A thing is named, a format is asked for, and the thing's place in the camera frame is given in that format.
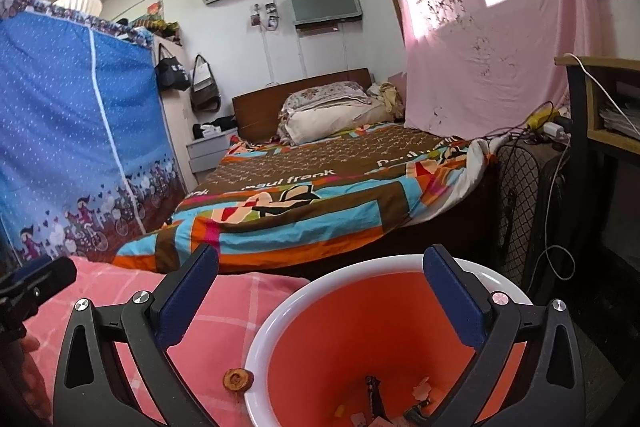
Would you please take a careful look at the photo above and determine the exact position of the orange bucket with white rim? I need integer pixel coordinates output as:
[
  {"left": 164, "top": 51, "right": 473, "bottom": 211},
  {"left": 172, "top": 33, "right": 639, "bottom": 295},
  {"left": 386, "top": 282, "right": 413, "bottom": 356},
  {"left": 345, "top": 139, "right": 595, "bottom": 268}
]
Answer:
[{"left": 243, "top": 255, "right": 538, "bottom": 427}]

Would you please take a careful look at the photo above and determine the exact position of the small brown round piece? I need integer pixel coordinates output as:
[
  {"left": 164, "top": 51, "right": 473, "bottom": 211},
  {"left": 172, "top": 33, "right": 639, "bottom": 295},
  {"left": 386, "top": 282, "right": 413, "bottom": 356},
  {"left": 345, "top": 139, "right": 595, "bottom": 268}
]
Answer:
[{"left": 222, "top": 367, "right": 255, "bottom": 393}]

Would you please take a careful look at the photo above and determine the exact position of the stack of papers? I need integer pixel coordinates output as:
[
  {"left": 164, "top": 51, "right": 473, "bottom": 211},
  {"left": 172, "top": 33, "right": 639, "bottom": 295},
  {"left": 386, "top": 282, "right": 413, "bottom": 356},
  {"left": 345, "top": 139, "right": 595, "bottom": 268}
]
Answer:
[{"left": 597, "top": 99, "right": 640, "bottom": 135}]

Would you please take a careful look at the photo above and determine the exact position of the pink checked cloth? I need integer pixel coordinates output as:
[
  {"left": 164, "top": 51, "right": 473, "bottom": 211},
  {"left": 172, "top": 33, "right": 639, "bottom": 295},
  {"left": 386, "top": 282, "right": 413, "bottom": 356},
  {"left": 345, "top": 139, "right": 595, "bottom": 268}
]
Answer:
[{"left": 20, "top": 255, "right": 311, "bottom": 427}]

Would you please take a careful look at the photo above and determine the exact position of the grey covered wall television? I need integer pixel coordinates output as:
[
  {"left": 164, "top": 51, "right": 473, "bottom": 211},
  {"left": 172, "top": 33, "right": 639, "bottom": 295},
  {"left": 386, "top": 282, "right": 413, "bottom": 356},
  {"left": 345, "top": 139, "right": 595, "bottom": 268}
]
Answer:
[{"left": 286, "top": 0, "right": 363, "bottom": 28}]

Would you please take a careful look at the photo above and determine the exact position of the grey nightstand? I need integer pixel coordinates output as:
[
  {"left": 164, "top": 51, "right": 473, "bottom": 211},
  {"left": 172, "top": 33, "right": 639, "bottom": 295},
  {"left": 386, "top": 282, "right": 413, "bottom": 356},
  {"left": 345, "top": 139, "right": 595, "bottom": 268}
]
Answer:
[{"left": 186, "top": 132, "right": 236, "bottom": 172}]

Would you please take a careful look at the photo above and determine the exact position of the cream pillow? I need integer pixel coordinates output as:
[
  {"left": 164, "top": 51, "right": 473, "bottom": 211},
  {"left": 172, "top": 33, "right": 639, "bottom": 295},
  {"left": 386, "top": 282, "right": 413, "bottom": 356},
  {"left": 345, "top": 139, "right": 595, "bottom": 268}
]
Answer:
[{"left": 287, "top": 99, "right": 388, "bottom": 145}]

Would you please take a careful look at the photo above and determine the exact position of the wood and black desk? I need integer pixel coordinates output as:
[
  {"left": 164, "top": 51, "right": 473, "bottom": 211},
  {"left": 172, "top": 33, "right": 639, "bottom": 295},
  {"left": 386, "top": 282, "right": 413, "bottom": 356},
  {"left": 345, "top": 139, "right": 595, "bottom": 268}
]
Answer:
[{"left": 555, "top": 54, "right": 640, "bottom": 258}]

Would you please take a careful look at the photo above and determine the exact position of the wall socket with plugs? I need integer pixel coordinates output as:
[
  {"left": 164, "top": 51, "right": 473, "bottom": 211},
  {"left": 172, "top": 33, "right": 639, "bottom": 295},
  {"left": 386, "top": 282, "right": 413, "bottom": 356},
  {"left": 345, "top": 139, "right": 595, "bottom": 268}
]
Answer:
[{"left": 248, "top": 2, "right": 281, "bottom": 32}]

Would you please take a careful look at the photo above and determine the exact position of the camouflage bag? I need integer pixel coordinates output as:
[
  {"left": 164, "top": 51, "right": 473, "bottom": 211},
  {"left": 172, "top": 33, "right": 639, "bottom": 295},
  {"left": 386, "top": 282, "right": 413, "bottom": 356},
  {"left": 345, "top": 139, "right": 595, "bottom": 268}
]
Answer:
[{"left": 120, "top": 19, "right": 182, "bottom": 45}]

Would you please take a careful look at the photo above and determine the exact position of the blue dotted fabric wardrobe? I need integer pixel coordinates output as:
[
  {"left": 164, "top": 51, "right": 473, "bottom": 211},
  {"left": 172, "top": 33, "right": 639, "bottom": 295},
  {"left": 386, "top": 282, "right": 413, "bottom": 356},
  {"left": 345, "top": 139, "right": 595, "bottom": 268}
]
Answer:
[{"left": 0, "top": 0, "right": 186, "bottom": 265}]

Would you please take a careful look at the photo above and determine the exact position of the white plastic stool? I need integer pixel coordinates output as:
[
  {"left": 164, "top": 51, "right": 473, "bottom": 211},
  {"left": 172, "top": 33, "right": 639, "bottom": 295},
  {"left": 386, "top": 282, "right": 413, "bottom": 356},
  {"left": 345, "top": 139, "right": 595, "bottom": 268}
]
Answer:
[{"left": 52, "top": 0, "right": 105, "bottom": 15}]

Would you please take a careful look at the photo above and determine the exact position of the black handbag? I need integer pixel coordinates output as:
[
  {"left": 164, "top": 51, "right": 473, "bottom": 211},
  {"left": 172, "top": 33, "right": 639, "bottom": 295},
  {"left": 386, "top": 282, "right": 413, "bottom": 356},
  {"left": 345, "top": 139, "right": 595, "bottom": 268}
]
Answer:
[{"left": 155, "top": 44, "right": 192, "bottom": 92}]

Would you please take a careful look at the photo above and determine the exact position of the red printed picture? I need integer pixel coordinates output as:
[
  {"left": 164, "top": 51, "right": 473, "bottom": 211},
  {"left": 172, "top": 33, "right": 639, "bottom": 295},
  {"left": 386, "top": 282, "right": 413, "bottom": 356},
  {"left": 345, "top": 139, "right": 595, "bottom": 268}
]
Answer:
[{"left": 145, "top": 1, "right": 166, "bottom": 28}]

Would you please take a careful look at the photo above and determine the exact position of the white cable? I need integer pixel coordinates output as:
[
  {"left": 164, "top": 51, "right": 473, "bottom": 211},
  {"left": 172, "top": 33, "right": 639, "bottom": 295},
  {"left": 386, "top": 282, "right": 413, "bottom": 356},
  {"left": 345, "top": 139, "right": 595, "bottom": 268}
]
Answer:
[{"left": 570, "top": 53, "right": 621, "bottom": 108}]

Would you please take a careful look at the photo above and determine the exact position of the dark grey tote bag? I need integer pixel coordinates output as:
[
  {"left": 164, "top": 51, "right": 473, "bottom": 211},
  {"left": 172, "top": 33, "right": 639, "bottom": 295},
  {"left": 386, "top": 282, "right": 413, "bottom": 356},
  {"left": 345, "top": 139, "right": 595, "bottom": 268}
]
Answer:
[{"left": 190, "top": 54, "right": 222, "bottom": 112}]

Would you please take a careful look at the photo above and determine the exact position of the pale yellow cloth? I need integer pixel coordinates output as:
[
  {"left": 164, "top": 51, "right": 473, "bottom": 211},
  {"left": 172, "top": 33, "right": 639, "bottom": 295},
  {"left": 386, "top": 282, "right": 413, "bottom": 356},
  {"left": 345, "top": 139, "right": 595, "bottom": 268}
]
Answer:
[{"left": 367, "top": 82, "right": 405, "bottom": 122}]

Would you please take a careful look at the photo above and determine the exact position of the white tall cabinet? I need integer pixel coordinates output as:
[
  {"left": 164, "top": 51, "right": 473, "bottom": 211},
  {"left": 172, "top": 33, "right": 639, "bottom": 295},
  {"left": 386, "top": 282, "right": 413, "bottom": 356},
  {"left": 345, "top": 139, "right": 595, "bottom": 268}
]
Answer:
[{"left": 152, "top": 36, "right": 201, "bottom": 188}]

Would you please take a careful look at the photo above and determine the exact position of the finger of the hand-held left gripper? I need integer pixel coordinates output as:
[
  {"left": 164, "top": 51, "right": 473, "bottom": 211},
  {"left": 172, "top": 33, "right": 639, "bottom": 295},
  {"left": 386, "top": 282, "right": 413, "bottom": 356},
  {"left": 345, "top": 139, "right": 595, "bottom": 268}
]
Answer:
[
  {"left": 22, "top": 257, "right": 78, "bottom": 310},
  {"left": 0, "top": 255, "right": 53, "bottom": 300}
]

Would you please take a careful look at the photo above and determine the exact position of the brown wooden bed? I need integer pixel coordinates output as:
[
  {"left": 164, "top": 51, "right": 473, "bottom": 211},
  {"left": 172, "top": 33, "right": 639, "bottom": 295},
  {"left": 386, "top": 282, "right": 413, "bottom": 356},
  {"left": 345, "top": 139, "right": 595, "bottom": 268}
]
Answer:
[{"left": 112, "top": 68, "right": 501, "bottom": 278}]

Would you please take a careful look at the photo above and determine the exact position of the white power adapter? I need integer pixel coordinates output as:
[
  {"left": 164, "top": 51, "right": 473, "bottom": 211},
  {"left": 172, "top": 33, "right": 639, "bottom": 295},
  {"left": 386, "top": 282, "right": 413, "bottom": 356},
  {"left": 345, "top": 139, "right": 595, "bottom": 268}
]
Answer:
[{"left": 542, "top": 119, "right": 572, "bottom": 142}]

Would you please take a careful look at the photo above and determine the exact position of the pink hanging sheet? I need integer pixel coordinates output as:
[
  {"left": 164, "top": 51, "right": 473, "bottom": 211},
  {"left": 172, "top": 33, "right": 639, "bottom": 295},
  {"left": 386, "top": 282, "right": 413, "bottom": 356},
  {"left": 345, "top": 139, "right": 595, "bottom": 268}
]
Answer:
[{"left": 392, "top": 0, "right": 601, "bottom": 142}]

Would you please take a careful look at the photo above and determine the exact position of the colourful patchwork bedspread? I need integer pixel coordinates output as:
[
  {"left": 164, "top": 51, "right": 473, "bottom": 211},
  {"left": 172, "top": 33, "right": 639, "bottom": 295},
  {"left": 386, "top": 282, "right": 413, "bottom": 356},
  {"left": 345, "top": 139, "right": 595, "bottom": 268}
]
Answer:
[{"left": 112, "top": 122, "right": 501, "bottom": 273}]

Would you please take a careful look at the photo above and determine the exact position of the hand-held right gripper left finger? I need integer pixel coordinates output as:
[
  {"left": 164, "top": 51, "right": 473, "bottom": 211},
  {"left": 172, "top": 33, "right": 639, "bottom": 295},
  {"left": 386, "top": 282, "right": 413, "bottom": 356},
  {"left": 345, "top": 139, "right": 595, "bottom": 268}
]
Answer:
[{"left": 52, "top": 243, "right": 221, "bottom": 427}]

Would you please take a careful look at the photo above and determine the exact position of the black cloth pile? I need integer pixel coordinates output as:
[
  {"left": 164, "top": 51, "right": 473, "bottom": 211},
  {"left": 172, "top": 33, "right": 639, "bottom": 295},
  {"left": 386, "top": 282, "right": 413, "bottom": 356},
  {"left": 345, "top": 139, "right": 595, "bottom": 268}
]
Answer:
[{"left": 192, "top": 116, "right": 238, "bottom": 138}]

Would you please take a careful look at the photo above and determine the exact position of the person's left hand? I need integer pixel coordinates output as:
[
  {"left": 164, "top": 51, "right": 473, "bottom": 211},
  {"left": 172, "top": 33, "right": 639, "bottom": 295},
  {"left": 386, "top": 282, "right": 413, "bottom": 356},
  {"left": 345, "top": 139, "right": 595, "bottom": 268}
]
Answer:
[{"left": 19, "top": 335, "right": 53, "bottom": 413}]

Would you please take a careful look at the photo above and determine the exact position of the yellow power strip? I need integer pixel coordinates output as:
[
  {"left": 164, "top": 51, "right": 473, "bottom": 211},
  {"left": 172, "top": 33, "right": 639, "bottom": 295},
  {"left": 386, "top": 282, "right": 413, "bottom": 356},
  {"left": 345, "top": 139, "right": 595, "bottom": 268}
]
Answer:
[{"left": 529, "top": 108, "right": 557, "bottom": 131}]

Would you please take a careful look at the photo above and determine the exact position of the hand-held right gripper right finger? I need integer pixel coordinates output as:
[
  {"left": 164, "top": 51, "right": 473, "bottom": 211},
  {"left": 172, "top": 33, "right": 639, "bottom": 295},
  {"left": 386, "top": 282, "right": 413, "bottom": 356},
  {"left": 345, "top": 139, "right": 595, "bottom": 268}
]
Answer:
[{"left": 417, "top": 244, "right": 587, "bottom": 427}]

